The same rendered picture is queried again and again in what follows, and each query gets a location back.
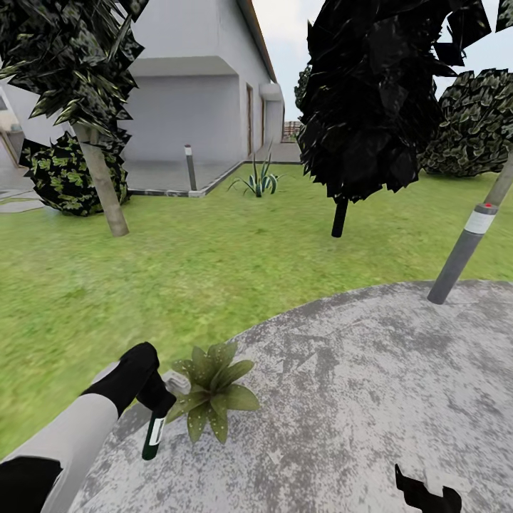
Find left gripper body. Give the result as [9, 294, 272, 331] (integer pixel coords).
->
[135, 379, 177, 418]

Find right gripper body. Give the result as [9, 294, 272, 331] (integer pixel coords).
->
[403, 475, 461, 513]

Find insectifuge atomizer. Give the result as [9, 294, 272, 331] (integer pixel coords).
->
[142, 412, 166, 460]

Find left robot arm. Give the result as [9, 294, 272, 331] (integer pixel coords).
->
[0, 341, 191, 513]

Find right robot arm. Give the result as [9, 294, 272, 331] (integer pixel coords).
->
[395, 464, 471, 513]

